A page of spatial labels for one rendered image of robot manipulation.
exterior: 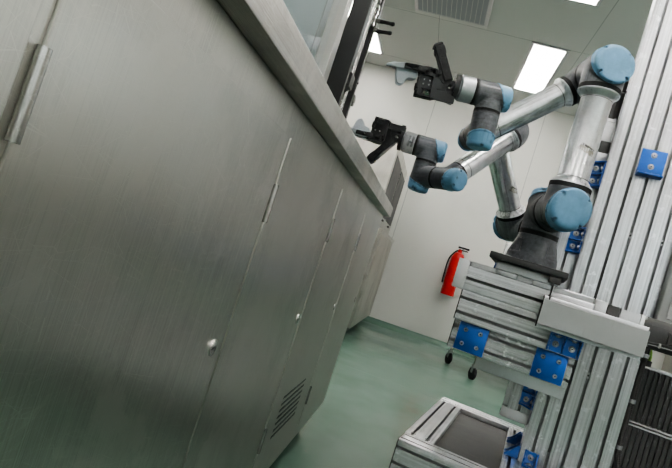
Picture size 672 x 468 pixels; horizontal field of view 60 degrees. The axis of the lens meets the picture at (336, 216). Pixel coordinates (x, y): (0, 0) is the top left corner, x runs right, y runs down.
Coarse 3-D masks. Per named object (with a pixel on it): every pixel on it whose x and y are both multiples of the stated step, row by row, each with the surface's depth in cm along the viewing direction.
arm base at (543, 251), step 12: (528, 228) 174; (516, 240) 176; (528, 240) 172; (540, 240) 171; (552, 240) 172; (516, 252) 173; (528, 252) 170; (540, 252) 170; (552, 252) 172; (540, 264) 169; (552, 264) 171
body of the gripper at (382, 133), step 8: (376, 120) 202; (384, 120) 203; (376, 128) 202; (384, 128) 201; (392, 128) 203; (400, 128) 204; (384, 136) 201; (392, 136) 203; (400, 136) 200; (400, 144) 201
